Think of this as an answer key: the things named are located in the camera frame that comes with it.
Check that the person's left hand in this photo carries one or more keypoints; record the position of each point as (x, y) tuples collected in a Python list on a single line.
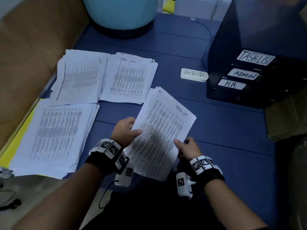
[(124, 132)]

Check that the person's right hand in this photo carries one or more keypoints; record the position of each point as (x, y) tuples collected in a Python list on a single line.
[(188, 150)]

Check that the bundle of printed papers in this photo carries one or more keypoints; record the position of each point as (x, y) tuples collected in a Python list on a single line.
[(160, 131)]

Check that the neat stack of printed papers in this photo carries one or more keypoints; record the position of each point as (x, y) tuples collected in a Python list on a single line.
[(52, 136), (129, 79), (79, 79)]

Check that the yellow folder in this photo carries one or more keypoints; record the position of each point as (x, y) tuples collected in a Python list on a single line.
[(14, 141)]

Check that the person's left forearm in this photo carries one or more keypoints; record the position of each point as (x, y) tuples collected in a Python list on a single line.
[(62, 201)]

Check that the person's right forearm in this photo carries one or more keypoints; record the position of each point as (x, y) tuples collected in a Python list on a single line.
[(232, 206)]

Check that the person's dark trousers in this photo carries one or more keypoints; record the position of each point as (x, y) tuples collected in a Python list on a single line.
[(158, 210)]

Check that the black marker wristband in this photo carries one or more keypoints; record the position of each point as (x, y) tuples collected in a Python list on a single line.
[(106, 155), (206, 169)]

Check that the white power strip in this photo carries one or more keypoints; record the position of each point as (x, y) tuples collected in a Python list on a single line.
[(194, 75)]

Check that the brown cardboard box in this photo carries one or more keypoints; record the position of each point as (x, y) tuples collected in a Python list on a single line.
[(288, 117)]

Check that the teal cylindrical barrel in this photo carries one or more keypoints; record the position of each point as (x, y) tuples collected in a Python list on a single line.
[(120, 12)]

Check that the grey plastic sheet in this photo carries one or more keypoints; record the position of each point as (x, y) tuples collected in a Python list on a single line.
[(5, 174)]

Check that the yellow plastic item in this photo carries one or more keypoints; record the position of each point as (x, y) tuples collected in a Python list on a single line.
[(168, 4)]

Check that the white partition panel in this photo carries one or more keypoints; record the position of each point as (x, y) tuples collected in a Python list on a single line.
[(196, 4)]

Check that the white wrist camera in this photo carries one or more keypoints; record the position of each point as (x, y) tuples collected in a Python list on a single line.
[(183, 185), (124, 174)]

